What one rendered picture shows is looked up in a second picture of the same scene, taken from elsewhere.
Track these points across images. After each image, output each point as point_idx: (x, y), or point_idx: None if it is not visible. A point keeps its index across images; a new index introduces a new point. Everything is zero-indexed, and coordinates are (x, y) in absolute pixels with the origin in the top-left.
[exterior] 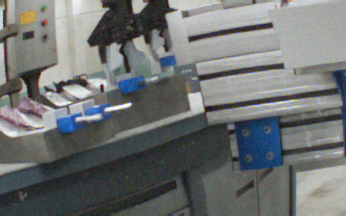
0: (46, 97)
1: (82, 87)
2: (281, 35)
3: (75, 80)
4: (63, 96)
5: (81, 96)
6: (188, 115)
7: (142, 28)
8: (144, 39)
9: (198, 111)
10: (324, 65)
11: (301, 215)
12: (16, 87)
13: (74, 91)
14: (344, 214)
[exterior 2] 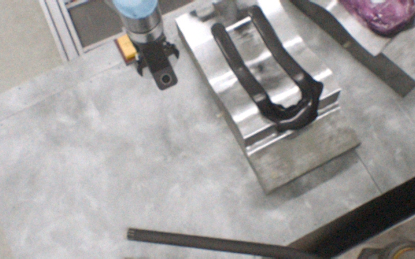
0: (320, 59)
1: (263, 86)
2: None
3: (270, 99)
4: (294, 68)
5: (270, 65)
6: (197, 1)
7: (177, 48)
8: (179, 55)
9: (184, 9)
10: None
11: None
12: (392, 242)
13: (277, 76)
14: None
